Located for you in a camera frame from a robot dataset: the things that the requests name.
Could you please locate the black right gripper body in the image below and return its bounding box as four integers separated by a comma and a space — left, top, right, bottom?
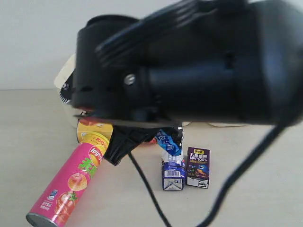
72, 16, 180, 128

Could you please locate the blue instant noodle packet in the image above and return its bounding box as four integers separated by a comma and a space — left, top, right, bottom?
155, 130, 182, 156

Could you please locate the blue white milk carton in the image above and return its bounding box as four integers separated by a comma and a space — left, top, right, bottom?
161, 151, 186, 191

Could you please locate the purple juice carton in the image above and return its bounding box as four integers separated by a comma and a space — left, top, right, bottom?
186, 147, 210, 189

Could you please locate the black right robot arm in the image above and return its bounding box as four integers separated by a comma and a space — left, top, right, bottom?
71, 0, 303, 165

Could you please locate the yellow chips can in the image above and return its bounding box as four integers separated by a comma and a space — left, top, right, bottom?
76, 119, 114, 145

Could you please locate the left cream plastic bin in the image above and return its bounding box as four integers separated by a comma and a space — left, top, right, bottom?
54, 54, 80, 128

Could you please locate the cream plastic bin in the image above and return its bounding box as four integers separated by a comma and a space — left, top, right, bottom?
54, 54, 80, 128
208, 122, 247, 128

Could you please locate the right cream plastic bin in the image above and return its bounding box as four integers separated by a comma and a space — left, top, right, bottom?
208, 122, 247, 128

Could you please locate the pink chips can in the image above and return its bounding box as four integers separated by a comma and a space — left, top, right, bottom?
26, 132, 109, 227

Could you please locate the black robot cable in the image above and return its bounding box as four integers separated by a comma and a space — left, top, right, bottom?
127, 125, 285, 227

